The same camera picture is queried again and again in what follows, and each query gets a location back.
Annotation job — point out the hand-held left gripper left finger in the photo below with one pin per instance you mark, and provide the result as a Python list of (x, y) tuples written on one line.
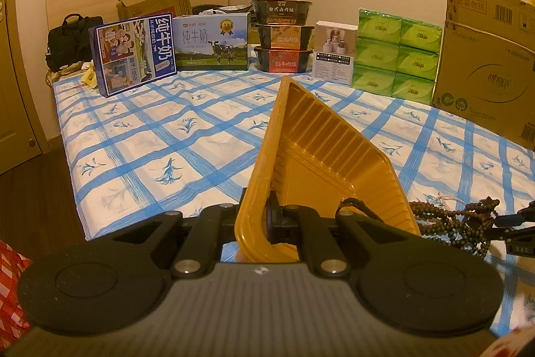
[(217, 219)]

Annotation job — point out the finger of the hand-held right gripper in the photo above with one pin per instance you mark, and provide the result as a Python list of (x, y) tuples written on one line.
[(520, 240), (524, 215)]

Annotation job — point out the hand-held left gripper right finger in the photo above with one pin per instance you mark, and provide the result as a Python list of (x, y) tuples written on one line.
[(271, 223)]

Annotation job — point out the yellow plastic tray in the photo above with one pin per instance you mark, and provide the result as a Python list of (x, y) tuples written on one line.
[(326, 156)]

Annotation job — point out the blue checked bed sheet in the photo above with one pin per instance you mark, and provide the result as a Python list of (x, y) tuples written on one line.
[(146, 139)]

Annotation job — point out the large brown cardboard box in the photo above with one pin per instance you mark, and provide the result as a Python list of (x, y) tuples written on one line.
[(485, 68)]

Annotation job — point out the red label instant meal bowl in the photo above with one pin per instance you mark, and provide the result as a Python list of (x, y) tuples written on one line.
[(283, 60)]

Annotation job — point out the milk box with cow picture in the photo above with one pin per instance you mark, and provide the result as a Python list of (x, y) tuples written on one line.
[(209, 43)]

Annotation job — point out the white product box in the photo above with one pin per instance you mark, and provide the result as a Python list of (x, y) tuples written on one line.
[(334, 56)]

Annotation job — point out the blue milk carton box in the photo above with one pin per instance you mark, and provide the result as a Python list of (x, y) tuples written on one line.
[(125, 56)]

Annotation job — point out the orange label instant meal bowl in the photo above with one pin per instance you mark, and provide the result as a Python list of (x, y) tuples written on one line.
[(284, 36)]

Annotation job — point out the yellow cloth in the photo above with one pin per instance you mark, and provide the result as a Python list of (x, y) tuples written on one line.
[(90, 76)]

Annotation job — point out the stack of green tissue packs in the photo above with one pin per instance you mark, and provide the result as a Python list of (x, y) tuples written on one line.
[(395, 56)]

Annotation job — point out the white plastic bag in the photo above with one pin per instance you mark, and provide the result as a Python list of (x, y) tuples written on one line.
[(228, 10)]

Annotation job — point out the black instant meal bowl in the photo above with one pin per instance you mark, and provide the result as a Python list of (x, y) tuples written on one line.
[(282, 12)]

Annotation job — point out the red checked bag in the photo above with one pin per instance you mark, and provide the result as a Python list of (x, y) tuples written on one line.
[(10, 290)]

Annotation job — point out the small brown cardboard box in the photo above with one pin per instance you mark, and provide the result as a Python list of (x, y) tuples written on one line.
[(154, 1)]

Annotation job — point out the black bag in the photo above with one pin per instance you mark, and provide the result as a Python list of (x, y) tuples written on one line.
[(67, 43)]

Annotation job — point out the wooden door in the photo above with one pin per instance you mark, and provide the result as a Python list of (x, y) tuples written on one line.
[(12, 89)]

